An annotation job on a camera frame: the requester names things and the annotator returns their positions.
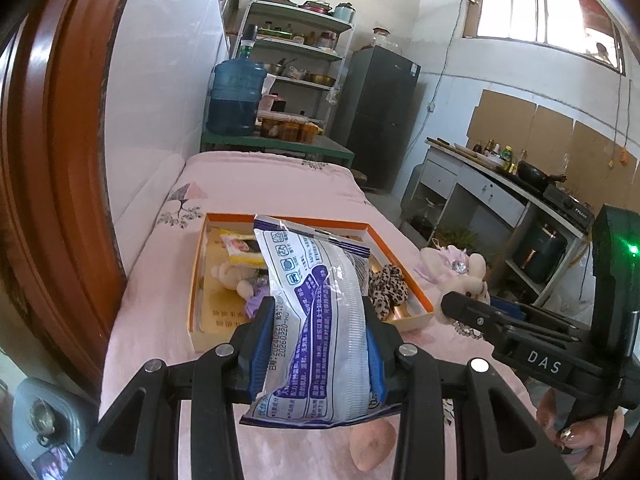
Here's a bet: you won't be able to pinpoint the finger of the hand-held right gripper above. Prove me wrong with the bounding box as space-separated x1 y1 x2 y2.
440 291 526 356

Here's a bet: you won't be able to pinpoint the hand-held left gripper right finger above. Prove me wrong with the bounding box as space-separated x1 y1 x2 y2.
361 297 576 480

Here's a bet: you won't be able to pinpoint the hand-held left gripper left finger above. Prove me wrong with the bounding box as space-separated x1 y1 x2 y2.
65 296 276 480

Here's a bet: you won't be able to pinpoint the beige plush rabbit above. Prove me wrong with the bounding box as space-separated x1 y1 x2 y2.
417 244 490 338

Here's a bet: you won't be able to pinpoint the orange cardboard box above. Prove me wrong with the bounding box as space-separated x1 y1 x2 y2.
187 212 435 353

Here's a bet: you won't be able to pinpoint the white blue wipes packet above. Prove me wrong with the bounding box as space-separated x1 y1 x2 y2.
239 214 406 428

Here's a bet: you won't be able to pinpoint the person's right hand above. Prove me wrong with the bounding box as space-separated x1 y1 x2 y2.
537 389 627 472

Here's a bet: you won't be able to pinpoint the leopard print scrunchie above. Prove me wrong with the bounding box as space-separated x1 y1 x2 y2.
369 265 410 322

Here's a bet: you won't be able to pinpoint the potted green plant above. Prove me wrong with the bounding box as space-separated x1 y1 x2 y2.
432 227 476 257

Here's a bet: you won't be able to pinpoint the pink round plush toy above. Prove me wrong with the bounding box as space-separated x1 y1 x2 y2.
349 420 397 472

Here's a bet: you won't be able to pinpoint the purple hat plush toy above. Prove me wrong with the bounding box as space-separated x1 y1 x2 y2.
210 260 271 318

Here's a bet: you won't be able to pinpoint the dark green air fryer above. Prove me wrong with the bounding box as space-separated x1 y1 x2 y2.
512 217 568 283

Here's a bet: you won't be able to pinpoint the gas stove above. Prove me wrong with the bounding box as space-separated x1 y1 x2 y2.
542 184 596 233

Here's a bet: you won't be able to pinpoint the yellow packet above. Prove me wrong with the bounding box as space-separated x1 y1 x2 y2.
219 229 266 267

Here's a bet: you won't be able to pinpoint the grey kitchen counter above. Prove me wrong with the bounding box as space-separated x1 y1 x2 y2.
400 137 591 306

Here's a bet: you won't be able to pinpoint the black wok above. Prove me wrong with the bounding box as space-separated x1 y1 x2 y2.
516 160 568 193

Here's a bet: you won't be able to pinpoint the condiment bottles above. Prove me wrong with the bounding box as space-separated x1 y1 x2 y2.
472 139 516 171

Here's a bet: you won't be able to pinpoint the dark grey fridge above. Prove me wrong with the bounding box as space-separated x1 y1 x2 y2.
332 45 422 192

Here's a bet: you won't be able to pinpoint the pale blue rounded object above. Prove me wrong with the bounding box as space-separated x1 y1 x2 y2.
10 375 101 480

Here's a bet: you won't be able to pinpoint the green table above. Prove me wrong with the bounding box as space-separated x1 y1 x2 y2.
200 130 356 171

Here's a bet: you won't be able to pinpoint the blue water jug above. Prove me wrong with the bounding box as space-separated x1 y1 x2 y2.
206 57 268 137

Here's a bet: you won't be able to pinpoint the brown wooden headboard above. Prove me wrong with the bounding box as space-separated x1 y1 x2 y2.
0 0 136 401

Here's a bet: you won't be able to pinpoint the window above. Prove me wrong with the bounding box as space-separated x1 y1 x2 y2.
462 0 626 75

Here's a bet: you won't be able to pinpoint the green metal shelf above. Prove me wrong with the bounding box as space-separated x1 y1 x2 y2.
235 0 357 133

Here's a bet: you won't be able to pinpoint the cardboard wall panels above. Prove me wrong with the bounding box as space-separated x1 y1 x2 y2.
466 89 640 186

